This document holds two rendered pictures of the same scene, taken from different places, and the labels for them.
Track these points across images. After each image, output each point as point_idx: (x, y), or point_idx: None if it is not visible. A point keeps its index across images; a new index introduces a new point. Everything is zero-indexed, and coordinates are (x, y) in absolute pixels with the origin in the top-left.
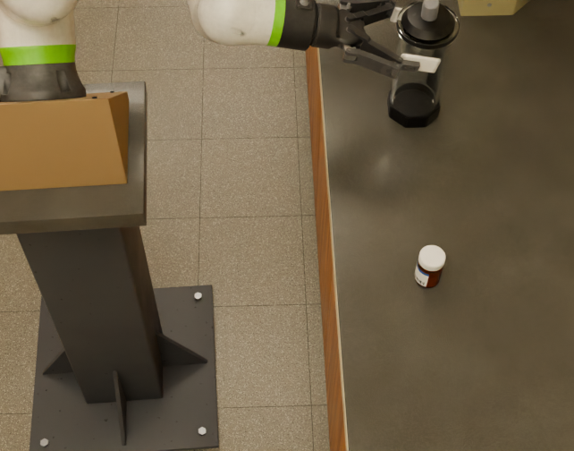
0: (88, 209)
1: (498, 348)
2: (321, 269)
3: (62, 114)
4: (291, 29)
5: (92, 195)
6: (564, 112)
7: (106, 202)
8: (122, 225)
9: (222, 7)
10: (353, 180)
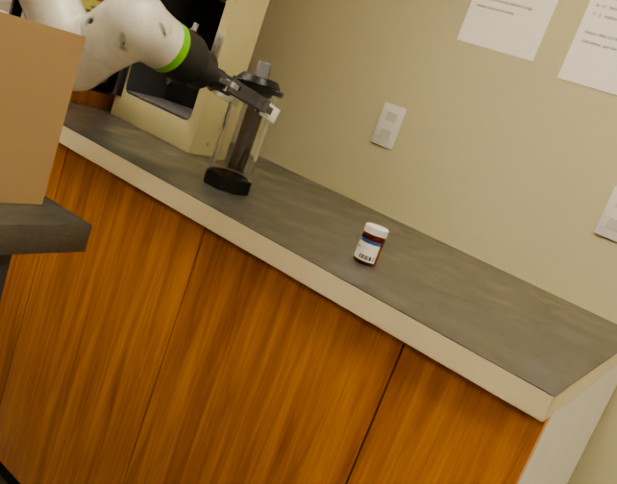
0: (20, 219)
1: (451, 292)
2: (53, 472)
3: (25, 46)
4: (195, 47)
5: (10, 209)
6: (308, 197)
7: (37, 215)
8: (60, 249)
9: (150, 0)
10: (242, 215)
